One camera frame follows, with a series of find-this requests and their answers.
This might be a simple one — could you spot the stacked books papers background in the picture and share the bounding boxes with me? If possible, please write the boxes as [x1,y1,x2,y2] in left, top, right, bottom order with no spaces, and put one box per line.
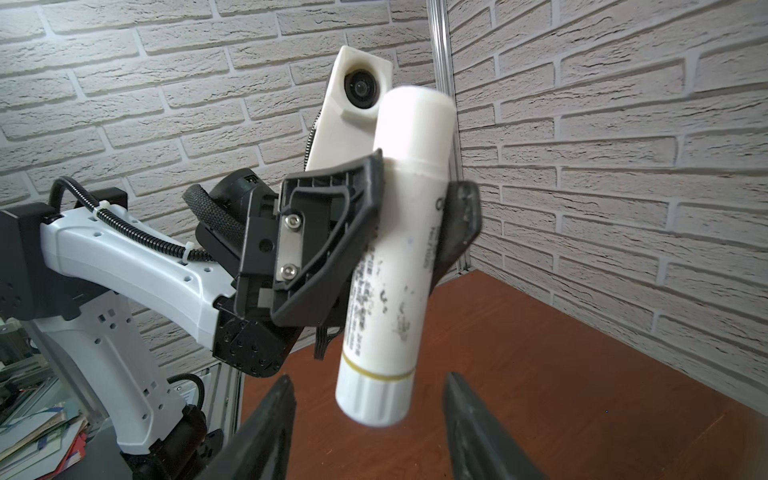
[1,406,88,480]

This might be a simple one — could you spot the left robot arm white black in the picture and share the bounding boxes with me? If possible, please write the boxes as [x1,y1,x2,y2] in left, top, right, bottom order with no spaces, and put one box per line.
[1,151,482,479]

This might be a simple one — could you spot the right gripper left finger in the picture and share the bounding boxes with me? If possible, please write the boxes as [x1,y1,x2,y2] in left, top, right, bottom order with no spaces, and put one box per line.
[197,375,297,480]

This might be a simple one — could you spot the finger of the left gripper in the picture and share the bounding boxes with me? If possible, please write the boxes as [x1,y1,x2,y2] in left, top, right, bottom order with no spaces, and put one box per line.
[431,180,482,288]
[271,149,384,327]

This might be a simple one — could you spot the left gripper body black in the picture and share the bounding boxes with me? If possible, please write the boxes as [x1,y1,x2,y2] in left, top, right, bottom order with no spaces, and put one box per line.
[195,169,302,378]

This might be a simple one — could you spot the white glue stick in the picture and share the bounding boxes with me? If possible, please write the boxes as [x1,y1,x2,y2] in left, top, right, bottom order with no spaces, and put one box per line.
[335,86,434,428]

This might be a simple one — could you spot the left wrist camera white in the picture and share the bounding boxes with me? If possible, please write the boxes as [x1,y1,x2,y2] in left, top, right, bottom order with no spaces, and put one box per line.
[305,46,393,171]

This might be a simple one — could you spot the left aluminium corner post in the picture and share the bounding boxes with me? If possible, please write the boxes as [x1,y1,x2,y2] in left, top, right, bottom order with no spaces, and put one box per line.
[418,1,459,275]

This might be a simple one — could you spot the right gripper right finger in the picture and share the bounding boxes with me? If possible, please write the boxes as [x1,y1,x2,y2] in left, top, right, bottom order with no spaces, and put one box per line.
[442,372,546,480]

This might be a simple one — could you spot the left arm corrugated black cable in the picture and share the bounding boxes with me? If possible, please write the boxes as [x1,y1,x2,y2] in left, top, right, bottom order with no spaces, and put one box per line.
[47,176,217,264]

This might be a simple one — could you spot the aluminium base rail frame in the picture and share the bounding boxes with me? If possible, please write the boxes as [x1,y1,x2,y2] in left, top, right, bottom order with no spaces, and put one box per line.
[197,363,244,443]

